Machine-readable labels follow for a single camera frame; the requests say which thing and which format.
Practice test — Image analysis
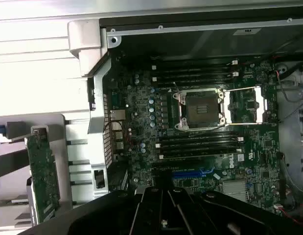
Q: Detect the green motherboard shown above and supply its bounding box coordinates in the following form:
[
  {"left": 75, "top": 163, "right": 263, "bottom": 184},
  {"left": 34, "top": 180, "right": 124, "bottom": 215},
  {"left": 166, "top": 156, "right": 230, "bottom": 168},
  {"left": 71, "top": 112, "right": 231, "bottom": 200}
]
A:
[{"left": 102, "top": 51, "right": 286, "bottom": 216}]

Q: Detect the silver chipset heatsink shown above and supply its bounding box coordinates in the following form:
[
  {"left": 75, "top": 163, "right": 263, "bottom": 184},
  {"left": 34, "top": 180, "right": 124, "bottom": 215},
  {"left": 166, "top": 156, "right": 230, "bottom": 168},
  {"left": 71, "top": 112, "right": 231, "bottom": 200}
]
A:
[{"left": 222, "top": 180, "right": 248, "bottom": 202}]

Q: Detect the open black PC case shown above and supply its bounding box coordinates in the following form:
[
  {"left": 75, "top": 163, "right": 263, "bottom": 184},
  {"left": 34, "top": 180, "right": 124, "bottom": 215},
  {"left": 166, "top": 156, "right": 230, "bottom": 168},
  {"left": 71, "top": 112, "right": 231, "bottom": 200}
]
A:
[{"left": 67, "top": 4, "right": 303, "bottom": 235}]

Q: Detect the black expansion slot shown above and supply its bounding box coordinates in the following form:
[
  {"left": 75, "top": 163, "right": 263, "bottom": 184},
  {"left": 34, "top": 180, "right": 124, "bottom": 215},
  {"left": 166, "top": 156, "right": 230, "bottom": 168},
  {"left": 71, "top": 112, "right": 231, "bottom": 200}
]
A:
[{"left": 152, "top": 166, "right": 202, "bottom": 173}]

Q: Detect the metal socket cover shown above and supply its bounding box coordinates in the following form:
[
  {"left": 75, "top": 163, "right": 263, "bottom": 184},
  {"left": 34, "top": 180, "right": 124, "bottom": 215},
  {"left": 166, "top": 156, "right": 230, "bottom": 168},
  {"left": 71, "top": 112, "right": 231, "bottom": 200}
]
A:
[{"left": 224, "top": 86, "right": 269, "bottom": 125}]

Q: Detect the grey parts rack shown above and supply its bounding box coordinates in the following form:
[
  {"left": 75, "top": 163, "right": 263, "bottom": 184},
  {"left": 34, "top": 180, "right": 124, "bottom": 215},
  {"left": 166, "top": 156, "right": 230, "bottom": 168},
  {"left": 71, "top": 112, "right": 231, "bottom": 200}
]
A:
[{"left": 0, "top": 114, "right": 93, "bottom": 230}]

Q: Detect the blue expansion slot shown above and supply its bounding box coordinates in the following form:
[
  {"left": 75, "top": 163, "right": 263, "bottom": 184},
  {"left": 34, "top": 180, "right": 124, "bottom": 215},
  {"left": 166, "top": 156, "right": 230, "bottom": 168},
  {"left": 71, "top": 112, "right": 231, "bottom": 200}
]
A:
[{"left": 172, "top": 170, "right": 208, "bottom": 179}]

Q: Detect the CPU socket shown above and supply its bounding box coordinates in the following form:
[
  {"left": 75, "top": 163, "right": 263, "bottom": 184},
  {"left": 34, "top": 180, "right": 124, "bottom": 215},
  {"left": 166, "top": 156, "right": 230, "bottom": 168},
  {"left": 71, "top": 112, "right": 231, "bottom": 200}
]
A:
[{"left": 174, "top": 88, "right": 227, "bottom": 130}]

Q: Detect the silver metal drive cage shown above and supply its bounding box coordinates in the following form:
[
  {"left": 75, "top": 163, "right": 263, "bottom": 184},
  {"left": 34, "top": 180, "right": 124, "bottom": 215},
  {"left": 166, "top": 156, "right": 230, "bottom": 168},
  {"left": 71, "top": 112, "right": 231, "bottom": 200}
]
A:
[{"left": 276, "top": 62, "right": 303, "bottom": 204}]

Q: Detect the black RAM slot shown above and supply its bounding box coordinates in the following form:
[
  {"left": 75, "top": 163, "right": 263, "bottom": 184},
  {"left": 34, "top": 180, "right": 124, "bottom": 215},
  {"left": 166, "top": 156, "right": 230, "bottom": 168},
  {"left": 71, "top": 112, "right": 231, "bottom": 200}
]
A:
[
  {"left": 158, "top": 145, "right": 243, "bottom": 155},
  {"left": 151, "top": 61, "right": 239, "bottom": 69},
  {"left": 151, "top": 65, "right": 234, "bottom": 73},
  {"left": 152, "top": 75, "right": 234, "bottom": 84},
  {"left": 158, "top": 134, "right": 245, "bottom": 143},
  {"left": 152, "top": 70, "right": 240, "bottom": 78},
  {"left": 155, "top": 140, "right": 237, "bottom": 149}
]

